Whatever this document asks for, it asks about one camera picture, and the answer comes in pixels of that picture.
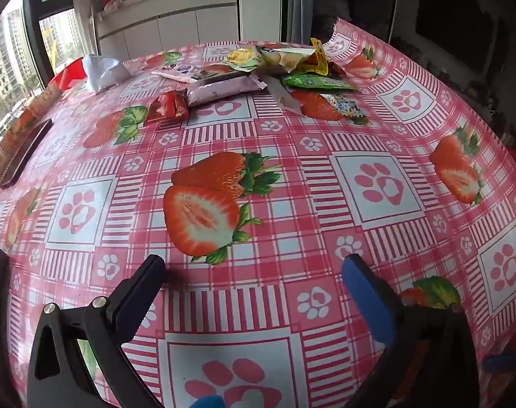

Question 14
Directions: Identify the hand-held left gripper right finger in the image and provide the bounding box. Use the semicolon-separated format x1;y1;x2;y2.
342;253;484;408

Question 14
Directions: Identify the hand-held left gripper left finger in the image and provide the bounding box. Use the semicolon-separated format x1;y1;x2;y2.
26;254;169;408

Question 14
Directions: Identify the strawberry print plaid tablecloth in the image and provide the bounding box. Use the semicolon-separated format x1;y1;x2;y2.
0;19;516;408

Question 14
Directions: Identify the dark smartphone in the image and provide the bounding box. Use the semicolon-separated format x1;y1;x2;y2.
0;118;54;188

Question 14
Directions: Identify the floral print snack packet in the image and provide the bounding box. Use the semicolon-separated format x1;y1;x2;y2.
319;93;369;126

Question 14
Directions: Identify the green snack packet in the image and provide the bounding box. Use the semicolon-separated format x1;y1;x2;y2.
281;73;358;92

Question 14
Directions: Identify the white crumpled bag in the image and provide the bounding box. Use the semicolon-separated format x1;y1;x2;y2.
83;54;131;93

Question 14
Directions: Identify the red tissue box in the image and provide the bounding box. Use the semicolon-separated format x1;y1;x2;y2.
49;57;88;92

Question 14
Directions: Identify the yellow red-edged snack packet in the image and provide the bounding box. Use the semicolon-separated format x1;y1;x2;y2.
300;38;331;77

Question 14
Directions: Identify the white and yellow snack packet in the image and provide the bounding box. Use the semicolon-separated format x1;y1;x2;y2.
253;45;316;75

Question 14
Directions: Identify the white cabinet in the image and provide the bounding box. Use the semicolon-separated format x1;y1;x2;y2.
94;0;242;58

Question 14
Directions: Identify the grey curtain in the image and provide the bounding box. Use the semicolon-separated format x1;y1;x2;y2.
279;0;318;45

